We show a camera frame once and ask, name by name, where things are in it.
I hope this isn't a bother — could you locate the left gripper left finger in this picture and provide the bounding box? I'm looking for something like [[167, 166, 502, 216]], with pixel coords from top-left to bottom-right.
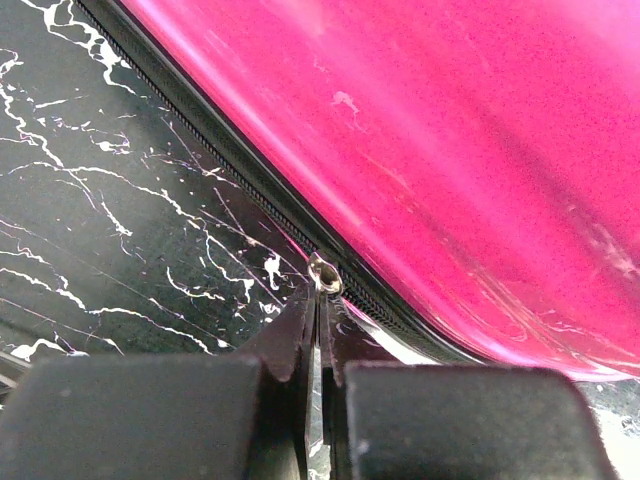
[[1, 285, 315, 479]]

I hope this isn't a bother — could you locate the silver zipper pull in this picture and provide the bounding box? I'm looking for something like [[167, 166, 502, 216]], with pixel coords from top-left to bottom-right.
[[307, 252, 343, 295]]

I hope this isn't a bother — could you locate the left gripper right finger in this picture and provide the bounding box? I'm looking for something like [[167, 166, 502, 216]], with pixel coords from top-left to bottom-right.
[[317, 295, 616, 479]]

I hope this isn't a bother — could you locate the pink teal cartoon suitcase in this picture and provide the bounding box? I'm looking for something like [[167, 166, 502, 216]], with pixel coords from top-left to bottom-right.
[[83, 1, 639, 381]]

